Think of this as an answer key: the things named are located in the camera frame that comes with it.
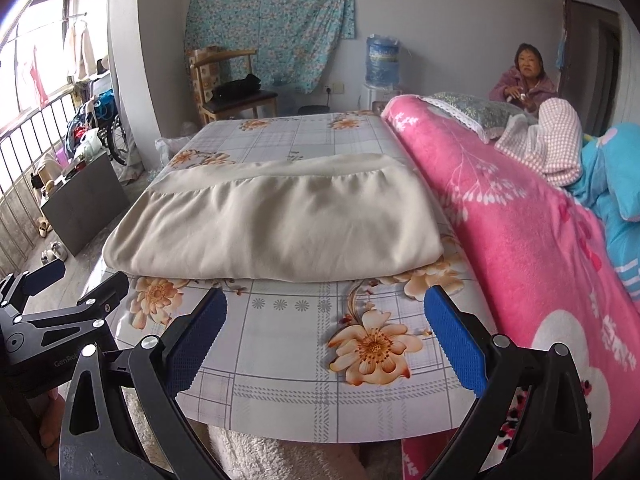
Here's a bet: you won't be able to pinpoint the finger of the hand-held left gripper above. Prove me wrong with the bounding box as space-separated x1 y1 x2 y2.
74 271 132 319
0 261 68 314

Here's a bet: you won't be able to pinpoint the person's left hand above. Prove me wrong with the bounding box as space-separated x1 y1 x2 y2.
39 389 69 450

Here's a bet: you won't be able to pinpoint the floral bed sheet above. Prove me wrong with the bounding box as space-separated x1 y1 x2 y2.
115 110 506 441

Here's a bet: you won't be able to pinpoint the white fluffy cloth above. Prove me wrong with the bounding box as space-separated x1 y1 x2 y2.
121 389 367 480

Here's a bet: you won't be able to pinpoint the blue water bottle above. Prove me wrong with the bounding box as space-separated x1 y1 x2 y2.
364 33 402 89

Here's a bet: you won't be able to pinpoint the metal railing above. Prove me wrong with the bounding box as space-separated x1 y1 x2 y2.
0 91 82 277

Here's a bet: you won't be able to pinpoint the wooden chair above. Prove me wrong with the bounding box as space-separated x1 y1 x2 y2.
191 48 281 127

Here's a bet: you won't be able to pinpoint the white water dispenser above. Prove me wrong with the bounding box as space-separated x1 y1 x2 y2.
360 81 407 112

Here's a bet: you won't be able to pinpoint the dark wooden door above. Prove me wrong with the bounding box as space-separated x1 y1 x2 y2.
564 0 624 139

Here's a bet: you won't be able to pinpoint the pink floral blanket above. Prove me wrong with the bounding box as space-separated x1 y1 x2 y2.
380 95 640 480

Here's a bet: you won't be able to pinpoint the blue quilt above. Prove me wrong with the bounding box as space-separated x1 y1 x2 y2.
564 121 640 302

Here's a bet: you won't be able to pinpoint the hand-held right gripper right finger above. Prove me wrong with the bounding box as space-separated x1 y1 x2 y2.
422 284 593 480

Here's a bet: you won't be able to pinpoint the grey cabinet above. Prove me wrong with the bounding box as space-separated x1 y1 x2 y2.
39 151 133 258

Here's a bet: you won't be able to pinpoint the beige zip jacket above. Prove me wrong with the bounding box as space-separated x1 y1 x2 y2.
102 152 446 281

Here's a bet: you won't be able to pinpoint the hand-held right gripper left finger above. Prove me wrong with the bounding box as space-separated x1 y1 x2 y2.
57 287 231 480

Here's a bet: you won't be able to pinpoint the wheelchair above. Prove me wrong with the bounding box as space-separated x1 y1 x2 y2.
66 86 132 167

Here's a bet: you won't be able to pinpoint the white plastic bag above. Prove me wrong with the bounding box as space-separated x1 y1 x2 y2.
154 121 202 169

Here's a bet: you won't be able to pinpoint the black cloth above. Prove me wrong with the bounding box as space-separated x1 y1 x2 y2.
211 73 264 101

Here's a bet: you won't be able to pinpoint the blue floral wall cloth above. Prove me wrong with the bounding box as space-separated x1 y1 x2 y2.
183 0 358 94

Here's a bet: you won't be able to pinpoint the lace-trimmed pillow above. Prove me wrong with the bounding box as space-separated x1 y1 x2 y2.
424 90 524 144

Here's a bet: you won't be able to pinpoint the pink checked cloth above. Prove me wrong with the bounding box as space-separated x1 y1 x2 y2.
494 96 584 189

